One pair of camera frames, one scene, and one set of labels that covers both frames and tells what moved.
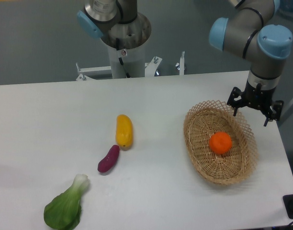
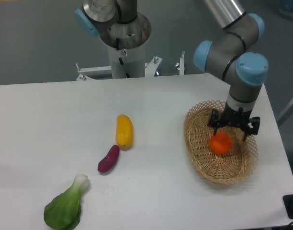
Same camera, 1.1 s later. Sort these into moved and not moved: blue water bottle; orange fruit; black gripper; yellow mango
Moved: black gripper
Not moved: orange fruit; yellow mango; blue water bottle
